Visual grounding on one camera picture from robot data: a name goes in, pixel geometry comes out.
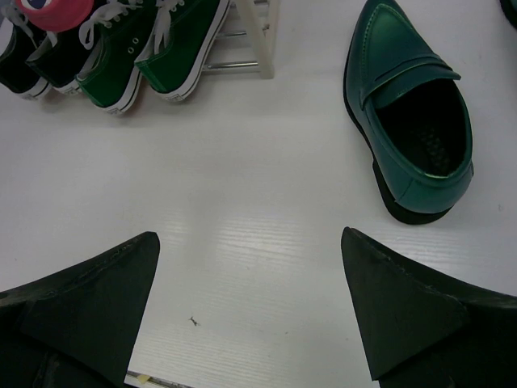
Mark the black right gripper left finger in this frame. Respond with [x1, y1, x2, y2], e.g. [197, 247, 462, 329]
[1, 231, 160, 387]

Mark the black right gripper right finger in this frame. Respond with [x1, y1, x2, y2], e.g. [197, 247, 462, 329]
[341, 227, 516, 387]

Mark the dark green loafer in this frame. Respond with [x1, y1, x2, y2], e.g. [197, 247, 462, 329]
[499, 0, 517, 29]
[343, 1, 473, 225]

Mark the green canvas sneaker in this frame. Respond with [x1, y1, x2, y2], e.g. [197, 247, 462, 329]
[135, 0, 230, 102]
[76, 1, 158, 115]

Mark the pink slide sandal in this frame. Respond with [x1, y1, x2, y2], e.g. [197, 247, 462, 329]
[15, 0, 95, 32]

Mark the cream shoe rack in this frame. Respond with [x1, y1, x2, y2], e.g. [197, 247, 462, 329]
[203, 1, 280, 79]

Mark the black sneaker left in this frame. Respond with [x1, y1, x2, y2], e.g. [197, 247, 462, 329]
[1, 19, 52, 100]

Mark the black sneaker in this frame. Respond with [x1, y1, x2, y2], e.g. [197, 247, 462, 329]
[1, 19, 52, 100]
[26, 20, 91, 95]

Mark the black sneaker right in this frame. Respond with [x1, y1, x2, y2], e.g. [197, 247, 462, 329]
[26, 20, 91, 95]

